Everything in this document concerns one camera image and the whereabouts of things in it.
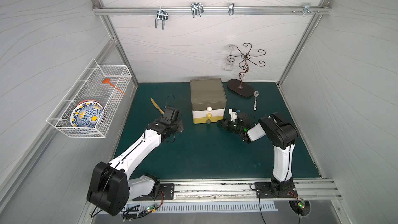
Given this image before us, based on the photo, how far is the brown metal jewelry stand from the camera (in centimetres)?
92

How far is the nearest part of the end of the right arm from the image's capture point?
0.81 metres

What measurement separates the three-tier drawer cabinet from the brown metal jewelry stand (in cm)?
18

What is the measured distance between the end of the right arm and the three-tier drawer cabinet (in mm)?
70

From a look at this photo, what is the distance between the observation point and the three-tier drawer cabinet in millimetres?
858

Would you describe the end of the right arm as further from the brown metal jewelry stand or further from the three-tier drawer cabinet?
the brown metal jewelry stand

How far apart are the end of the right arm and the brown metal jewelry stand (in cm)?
29

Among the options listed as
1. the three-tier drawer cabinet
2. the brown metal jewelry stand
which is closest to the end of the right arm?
the three-tier drawer cabinet
